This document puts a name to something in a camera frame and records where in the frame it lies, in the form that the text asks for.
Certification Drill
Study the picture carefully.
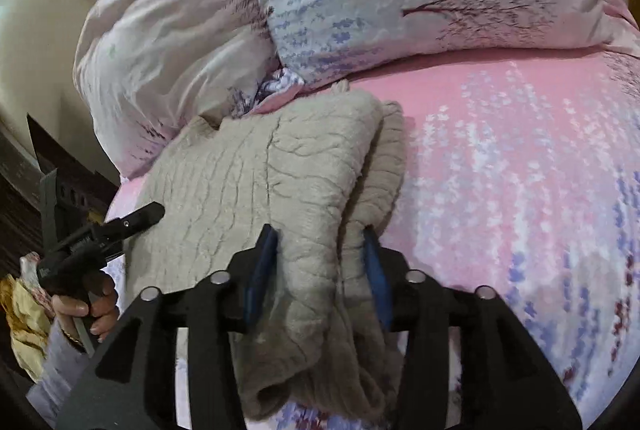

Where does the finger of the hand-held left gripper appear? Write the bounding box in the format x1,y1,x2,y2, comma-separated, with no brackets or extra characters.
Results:
102,202,166,237
39,169,64,256

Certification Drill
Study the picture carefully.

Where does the dark wooden headboard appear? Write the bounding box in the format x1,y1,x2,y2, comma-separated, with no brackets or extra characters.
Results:
0,112,122,273

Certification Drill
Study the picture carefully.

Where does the beige cable-knit sweater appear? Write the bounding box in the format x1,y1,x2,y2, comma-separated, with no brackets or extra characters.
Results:
122,80,407,423

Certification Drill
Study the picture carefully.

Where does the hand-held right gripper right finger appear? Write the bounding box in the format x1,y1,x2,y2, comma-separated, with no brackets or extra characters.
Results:
361,226,583,430

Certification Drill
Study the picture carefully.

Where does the yellow cloth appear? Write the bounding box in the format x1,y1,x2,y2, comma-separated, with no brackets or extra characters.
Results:
0,274,52,383

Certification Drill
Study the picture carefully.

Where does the person's left hand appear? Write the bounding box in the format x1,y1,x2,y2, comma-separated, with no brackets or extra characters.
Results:
51,270,119,344

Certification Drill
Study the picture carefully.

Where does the pink floral pillow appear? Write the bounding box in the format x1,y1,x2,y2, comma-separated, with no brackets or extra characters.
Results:
74,0,282,180

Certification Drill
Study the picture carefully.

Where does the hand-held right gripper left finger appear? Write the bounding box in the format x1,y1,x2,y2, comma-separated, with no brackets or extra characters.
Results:
55,224,281,430

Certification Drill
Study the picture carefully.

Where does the pink floral bedsheet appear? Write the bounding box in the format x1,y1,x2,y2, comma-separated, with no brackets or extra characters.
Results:
105,45,640,430

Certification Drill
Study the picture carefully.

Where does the person's left forearm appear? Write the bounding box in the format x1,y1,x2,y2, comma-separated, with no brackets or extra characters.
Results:
24,317,98,417

